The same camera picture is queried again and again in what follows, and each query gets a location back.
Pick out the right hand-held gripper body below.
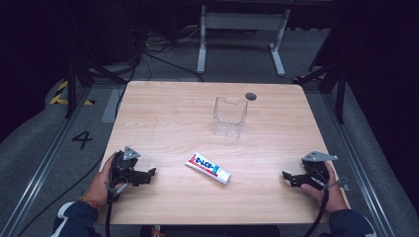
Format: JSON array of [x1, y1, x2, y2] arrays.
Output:
[[300, 150, 339, 192]]

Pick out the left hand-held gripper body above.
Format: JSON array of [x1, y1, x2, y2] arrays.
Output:
[[109, 145, 148, 199]]

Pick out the person's right hand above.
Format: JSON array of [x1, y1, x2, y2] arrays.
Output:
[[299, 161, 349, 215]]

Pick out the person's left hand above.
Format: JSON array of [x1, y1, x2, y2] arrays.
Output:
[[84, 151, 128, 208]]

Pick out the white toothpaste tube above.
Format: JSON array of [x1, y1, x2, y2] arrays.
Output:
[[184, 150, 232, 186]]

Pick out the clear plastic container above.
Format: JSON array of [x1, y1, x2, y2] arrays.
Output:
[[212, 95, 249, 139]]

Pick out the black tripod stand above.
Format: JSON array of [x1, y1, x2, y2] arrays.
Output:
[[292, 60, 348, 125], [62, 39, 128, 119]]

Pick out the yellow black floor tape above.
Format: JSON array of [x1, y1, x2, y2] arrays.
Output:
[[48, 80, 97, 107]]

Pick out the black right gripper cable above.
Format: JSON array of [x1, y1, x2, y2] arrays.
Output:
[[303, 188, 331, 237]]

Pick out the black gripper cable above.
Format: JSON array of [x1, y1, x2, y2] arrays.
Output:
[[104, 192, 115, 237], [303, 188, 331, 237]]

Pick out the aluminium floor rail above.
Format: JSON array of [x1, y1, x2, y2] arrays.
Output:
[[319, 92, 398, 237], [0, 86, 94, 237]]

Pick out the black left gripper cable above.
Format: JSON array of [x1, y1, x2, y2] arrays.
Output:
[[104, 192, 115, 237]]

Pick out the orange woven bracelet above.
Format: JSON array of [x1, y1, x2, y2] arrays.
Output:
[[78, 196, 100, 210]]

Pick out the black floor cable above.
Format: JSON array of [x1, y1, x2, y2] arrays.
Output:
[[15, 83, 130, 237]]

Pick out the bundle of black floor cables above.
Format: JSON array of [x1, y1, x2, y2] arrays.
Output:
[[125, 13, 206, 83]]

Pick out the white metal desk frame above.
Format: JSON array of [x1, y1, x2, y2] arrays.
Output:
[[196, 4, 292, 78]]

